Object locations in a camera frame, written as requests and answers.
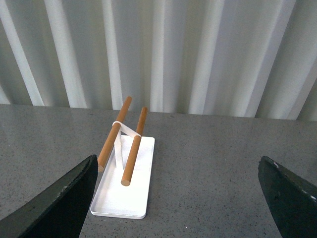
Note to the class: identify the white towel rack stand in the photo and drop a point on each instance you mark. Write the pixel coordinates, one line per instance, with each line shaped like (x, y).
(112, 199)

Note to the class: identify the right wooden rack rod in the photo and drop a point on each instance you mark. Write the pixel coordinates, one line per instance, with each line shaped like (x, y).
(129, 168)

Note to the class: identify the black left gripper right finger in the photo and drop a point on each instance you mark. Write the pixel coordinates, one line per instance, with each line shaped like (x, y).
(291, 199)

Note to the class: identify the wooden rack rod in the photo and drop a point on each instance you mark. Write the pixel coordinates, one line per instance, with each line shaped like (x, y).
(129, 168)
(109, 143)

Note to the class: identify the left wooden rack rod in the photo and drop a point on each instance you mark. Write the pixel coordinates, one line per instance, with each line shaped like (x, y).
(109, 143)

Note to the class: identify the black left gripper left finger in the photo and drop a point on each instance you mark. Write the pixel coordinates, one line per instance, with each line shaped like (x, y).
(60, 210)

